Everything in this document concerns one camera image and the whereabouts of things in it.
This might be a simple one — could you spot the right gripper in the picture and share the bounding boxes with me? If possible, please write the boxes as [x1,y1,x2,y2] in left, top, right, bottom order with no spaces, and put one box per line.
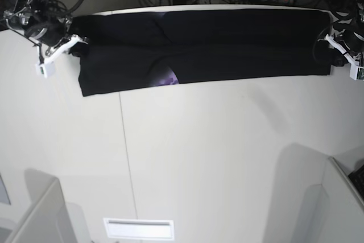
[24,17,89,57]

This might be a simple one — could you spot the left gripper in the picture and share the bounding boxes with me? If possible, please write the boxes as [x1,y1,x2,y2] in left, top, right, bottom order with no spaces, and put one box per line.
[324,25,363,67]

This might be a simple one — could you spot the black T-shirt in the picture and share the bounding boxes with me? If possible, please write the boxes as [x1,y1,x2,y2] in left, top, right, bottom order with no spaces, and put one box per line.
[71,9,334,97]

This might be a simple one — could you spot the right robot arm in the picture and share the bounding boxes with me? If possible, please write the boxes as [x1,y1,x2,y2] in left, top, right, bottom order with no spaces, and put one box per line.
[1,0,84,57]

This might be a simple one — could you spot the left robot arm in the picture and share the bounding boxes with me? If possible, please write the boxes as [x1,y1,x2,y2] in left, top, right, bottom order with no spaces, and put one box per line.
[325,0,363,74]

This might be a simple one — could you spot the black keyboard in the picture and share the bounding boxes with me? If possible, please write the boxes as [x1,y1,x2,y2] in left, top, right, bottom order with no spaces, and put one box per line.
[349,167,364,198]

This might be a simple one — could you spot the grey partition panel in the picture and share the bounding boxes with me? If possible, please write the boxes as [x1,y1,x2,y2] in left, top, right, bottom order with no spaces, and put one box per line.
[1,177,77,242]

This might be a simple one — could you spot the white table slot plate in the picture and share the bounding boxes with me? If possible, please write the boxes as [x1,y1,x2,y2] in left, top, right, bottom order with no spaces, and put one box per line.
[104,218,175,241]

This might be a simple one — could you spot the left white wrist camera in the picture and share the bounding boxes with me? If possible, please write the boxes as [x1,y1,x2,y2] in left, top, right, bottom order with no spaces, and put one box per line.
[324,34,363,80]

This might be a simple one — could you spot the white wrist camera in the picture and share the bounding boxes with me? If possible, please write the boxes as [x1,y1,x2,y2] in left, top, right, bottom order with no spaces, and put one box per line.
[324,34,363,80]
[35,34,88,78]

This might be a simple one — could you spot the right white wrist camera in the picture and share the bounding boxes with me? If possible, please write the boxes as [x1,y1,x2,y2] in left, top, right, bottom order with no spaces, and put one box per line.
[35,34,88,78]

